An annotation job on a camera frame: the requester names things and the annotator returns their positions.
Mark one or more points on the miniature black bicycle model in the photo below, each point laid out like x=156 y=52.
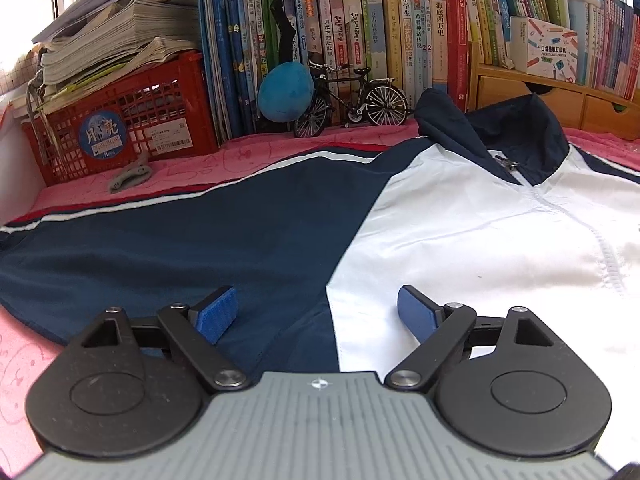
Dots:
x=378 y=101

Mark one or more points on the red plastic crate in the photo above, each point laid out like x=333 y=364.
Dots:
x=161 y=112

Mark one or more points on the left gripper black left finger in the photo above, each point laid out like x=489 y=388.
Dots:
x=127 y=386

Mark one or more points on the wooden drawer organiser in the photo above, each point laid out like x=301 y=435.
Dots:
x=575 y=106

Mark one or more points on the blue plush ball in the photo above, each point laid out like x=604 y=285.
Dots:
x=286 y=92

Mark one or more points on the row of upright books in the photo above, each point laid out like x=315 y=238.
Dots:
x=422 y=44

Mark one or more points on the navy white track jacket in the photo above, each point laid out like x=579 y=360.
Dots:
x=350 y=219

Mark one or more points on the grey clip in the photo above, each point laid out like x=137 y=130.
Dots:
x=132 y=175

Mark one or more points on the stack of paper workbooks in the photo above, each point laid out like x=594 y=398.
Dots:
x=96 y=42

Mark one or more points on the white colourful patterned box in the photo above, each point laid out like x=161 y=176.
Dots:
x=543 y=49

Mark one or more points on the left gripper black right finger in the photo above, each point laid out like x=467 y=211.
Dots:
x=509 y=385

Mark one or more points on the pink bunny print cloth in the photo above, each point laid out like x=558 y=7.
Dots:
x=175 y=164

